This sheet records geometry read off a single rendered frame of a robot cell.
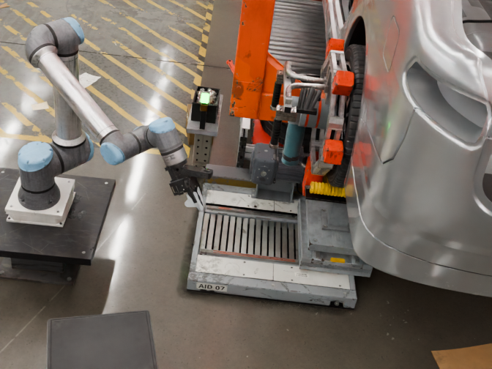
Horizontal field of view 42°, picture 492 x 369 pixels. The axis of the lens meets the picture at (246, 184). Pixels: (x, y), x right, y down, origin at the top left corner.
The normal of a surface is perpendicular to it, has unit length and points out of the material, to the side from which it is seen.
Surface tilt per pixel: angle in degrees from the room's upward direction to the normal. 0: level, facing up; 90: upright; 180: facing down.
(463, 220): 90
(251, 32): 90
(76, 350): 0
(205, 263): 0
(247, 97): 90
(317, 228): 0
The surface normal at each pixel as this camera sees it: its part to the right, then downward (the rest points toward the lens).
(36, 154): 0.07, -0.71
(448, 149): -0.51, 0.44
